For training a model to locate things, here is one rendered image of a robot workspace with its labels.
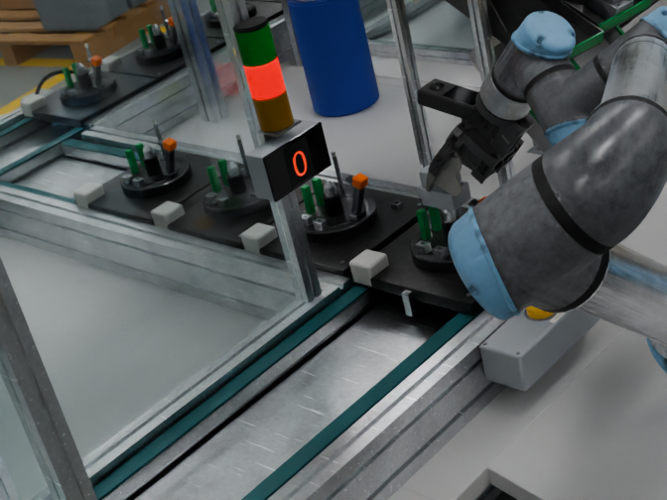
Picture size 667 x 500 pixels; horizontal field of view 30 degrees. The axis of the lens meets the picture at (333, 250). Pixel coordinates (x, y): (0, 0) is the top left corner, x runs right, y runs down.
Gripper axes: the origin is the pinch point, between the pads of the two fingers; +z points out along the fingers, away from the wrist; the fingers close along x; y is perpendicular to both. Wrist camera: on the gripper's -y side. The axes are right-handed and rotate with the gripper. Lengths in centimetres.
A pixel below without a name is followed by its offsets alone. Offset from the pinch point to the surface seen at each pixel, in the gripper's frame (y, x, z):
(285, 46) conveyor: -74, 78, 92
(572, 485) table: 45, -29, -7
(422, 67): -40, 82, 67
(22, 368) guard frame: 0, -83, -34
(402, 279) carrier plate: 7.1, -10.5, 11.3
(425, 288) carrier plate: 11.0, -11.2, 8.0
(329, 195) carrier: -13.6, -0.9, 21.8
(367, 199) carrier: -9.5, 5.4, 23.2
